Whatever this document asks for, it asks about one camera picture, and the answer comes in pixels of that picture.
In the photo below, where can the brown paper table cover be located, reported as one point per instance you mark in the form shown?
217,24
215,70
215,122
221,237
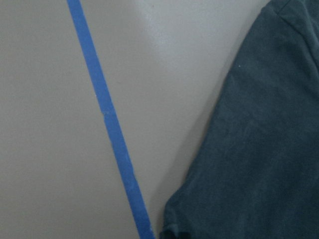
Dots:
104,105

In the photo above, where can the black printed t-shirt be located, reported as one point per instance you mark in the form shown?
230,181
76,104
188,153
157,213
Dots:
256,174

